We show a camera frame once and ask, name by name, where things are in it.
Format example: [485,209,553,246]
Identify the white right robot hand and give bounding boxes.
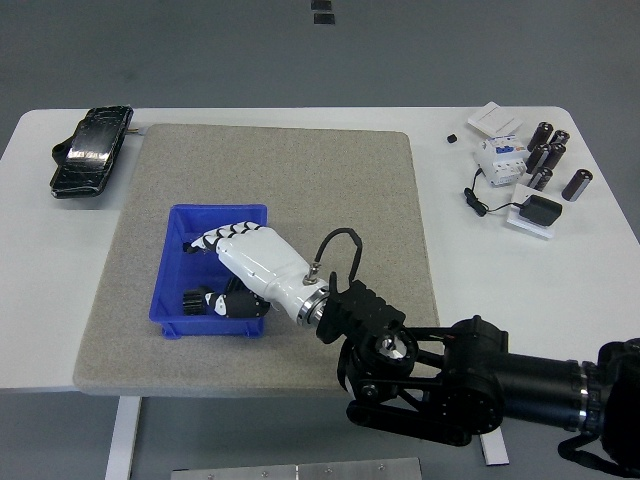
[181,219,330,327]

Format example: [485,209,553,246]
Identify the blue plastic box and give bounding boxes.
[148,202,269,340]

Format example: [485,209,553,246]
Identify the grey-brown felt mat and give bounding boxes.
[73,123,441,399]

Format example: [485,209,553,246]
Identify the black wrapped battery pack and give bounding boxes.
[48,104,135,200]

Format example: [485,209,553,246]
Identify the white table leg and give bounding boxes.
[103,397,144,480]
[478,430,511,467]

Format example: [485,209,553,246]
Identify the white circuit breaker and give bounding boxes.
[473,133,530,188]

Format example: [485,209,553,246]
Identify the white square plate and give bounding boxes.
[505,182,557,241]

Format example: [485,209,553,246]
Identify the black power adapter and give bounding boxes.
[518,194,564,227]

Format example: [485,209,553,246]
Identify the black adapter cord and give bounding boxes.
[463,167,524,218]

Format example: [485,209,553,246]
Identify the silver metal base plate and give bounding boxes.
[170,457,422,480]

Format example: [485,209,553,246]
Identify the white wall switch plate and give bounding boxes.
[467,101,521,137]

